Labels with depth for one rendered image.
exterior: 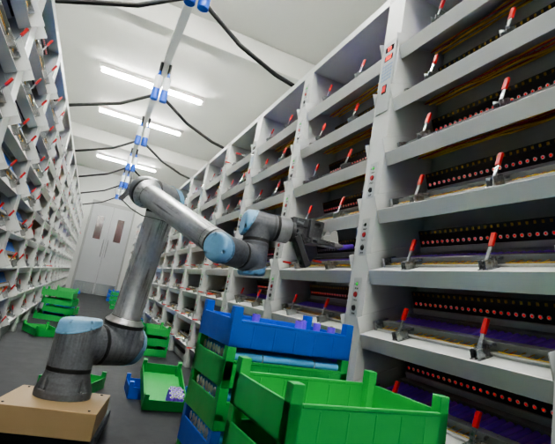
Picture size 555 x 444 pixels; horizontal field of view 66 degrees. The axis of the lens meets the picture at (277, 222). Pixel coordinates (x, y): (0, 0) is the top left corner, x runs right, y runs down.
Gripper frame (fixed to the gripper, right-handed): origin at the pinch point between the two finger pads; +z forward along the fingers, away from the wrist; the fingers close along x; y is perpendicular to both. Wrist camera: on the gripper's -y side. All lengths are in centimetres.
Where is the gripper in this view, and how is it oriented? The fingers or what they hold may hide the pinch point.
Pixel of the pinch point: (338, 247)
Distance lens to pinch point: 156.8
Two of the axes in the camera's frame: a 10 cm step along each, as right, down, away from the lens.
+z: 9.2, 2.1, 3.4
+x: -3.7, 1.0, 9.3
